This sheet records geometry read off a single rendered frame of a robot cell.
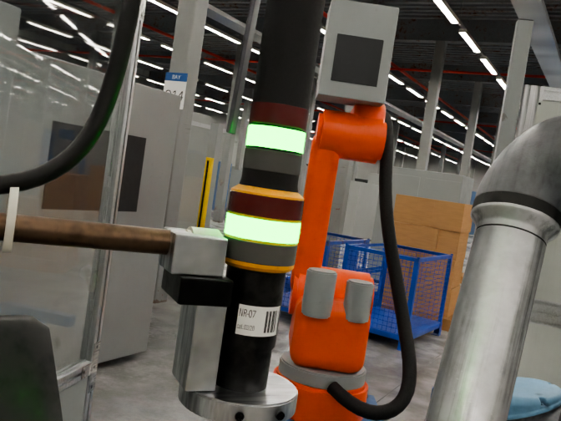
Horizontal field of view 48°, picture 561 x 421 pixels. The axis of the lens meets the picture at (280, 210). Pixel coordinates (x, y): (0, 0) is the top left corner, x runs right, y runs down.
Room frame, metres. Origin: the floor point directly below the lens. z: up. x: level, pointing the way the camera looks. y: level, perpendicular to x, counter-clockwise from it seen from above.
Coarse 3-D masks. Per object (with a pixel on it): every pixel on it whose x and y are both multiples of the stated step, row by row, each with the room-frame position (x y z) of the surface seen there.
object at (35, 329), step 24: (0, 336) 0.41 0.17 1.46; (24, 336) 0.42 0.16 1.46; (48, 336) 0.43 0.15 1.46; (0, 360) 0.39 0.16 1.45; (24, 360) 0.40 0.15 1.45; (48, 360) 0.42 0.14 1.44; (0, 384) 0.39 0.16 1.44; (24, 384) 0.39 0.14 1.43; (48, 384) 0.41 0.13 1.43; (0, 408) 0.38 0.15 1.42; (24, 408) 0.39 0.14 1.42; (48, 408) 0.39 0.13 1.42
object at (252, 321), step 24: (240, 288) 0.35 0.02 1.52; (264, 288) 0.35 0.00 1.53; (240, 312) 0.35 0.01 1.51; (264, 312) 0.35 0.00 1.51; (240, 336) 0.35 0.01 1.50; (264, 336) 0.35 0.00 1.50; (240, 360) 0.35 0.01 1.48; (264, 360) 0.36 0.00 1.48; (216, 384) 0.36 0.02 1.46; (240, 384) 0.35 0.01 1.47; (264, 384) 0.36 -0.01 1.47
